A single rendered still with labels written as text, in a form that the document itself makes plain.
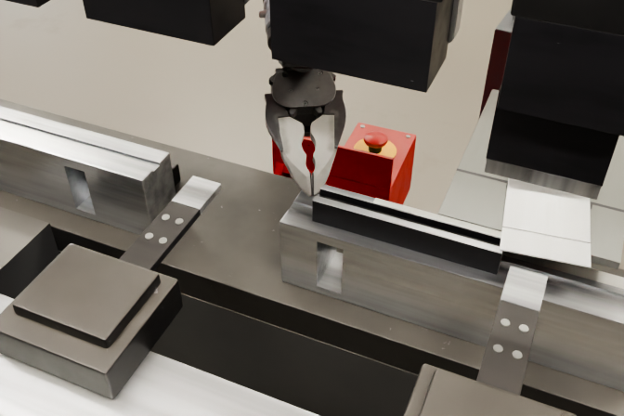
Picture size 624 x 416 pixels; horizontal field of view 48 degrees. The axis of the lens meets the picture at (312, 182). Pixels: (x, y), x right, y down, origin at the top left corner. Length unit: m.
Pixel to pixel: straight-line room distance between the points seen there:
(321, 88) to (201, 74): 2.16
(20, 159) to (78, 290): 0.35
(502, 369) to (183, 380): 0.26
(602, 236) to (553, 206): 0.06
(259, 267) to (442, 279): 0.23
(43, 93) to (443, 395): 2.57
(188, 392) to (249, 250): 0.30
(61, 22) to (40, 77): 0.48
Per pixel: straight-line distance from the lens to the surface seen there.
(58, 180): 0.94
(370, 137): 1.17
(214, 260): 0.87
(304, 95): 0.79
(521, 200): 0.78
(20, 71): 3.17
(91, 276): 0.65
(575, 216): 0.77
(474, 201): 0.76
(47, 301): 0.64
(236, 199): 0.95
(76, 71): 3.09
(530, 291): 0.68
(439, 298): 0.76
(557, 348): 0.77
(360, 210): 0.74
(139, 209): 0.88
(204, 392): 0.62
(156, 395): 0.62
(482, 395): 0.56
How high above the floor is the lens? 1.49
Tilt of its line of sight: 39 degrees down
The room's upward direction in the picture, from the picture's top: straight up
